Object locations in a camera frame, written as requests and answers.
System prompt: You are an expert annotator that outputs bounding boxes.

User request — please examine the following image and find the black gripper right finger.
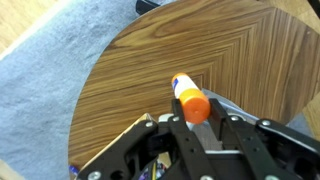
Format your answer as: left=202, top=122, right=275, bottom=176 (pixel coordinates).
left=208, top=98, right=288, bottom=180

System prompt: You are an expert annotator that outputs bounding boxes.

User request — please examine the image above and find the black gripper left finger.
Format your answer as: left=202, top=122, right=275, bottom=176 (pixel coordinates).
left=167, top=99, right=214, bottom=180

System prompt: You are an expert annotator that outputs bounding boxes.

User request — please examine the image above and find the orange capped glue bottle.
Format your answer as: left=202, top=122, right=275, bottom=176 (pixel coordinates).
left=171, top=73, right=210, bottom=124

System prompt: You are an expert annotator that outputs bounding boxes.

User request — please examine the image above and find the metal mesh pen holder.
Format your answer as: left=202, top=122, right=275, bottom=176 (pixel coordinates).
left=187, top=89, right=258, bottom=151

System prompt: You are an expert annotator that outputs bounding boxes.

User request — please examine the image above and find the cardboard box of pens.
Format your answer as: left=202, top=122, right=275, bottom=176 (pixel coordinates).
left=75, top=113, right=171, bottom=180

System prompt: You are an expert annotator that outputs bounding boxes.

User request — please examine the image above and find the wooden side table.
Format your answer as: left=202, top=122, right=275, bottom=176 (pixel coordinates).
left=68, top=0, right=320, bottom=167

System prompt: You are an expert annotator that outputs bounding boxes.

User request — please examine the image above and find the black device on bed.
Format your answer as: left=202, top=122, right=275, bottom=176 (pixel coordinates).
left=135, top=0, right=159, bottom=15

